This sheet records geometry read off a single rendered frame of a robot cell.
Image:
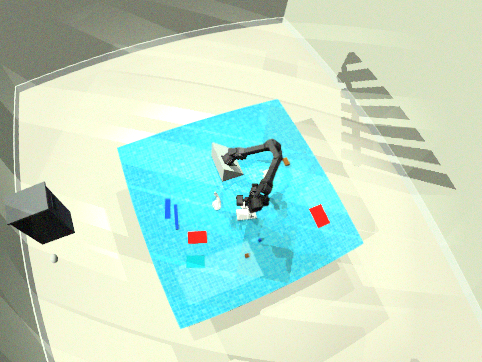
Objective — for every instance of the red flat plate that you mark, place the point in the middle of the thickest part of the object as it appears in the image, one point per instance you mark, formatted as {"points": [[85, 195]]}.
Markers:
{"points": [[319, 216], [197, 237]]}

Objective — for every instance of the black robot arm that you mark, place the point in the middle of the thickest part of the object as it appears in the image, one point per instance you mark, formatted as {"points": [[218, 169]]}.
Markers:
{"points": [[266, 184]]}

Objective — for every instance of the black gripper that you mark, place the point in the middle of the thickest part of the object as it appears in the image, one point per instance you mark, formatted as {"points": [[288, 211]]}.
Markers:
{"points": [[240, 201]]}

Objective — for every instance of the cyan flat plate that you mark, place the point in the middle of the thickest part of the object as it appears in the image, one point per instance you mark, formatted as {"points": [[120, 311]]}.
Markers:
{"points": [[195, 261]]}

